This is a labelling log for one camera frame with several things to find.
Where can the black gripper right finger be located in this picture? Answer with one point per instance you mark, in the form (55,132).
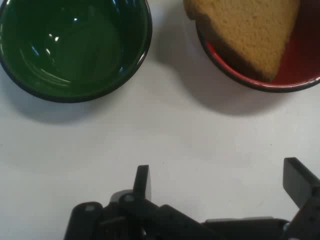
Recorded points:
(300,182)

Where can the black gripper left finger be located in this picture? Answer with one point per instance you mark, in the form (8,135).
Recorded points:
(142,182)

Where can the red plate with black rim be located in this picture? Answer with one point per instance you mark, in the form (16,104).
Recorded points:
(300,62)

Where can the green bowl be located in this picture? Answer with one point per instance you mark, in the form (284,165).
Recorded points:
(75,45)

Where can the brown bread slice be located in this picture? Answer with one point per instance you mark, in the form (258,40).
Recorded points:
(245,32)

